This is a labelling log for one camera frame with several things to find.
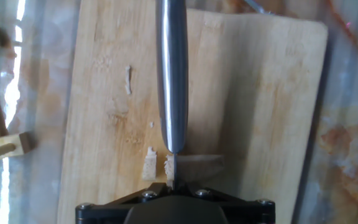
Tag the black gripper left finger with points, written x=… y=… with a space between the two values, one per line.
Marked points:
x=163 y=187

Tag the peeled lotus root piece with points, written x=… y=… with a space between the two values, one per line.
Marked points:
x=197 y=168

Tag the thin pale peel sliver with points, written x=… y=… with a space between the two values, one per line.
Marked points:
x=128 y=79

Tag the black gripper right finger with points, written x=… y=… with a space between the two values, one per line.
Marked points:
x=186 y=187

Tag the orange marble pattern mat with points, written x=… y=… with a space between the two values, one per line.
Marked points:
x=346 y=124

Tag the wooden peg rack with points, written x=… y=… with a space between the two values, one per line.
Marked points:
x=2 y=147

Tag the lotus root end slice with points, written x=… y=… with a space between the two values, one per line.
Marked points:
x=149 y=166

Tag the steel kitchen cleaver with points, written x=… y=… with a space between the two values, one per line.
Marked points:
x=172 y=77

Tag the lotus root slice with holes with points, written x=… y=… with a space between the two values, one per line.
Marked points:
x=169 y=169

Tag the wooden cutting board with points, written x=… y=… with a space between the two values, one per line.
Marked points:
x=244 y=93

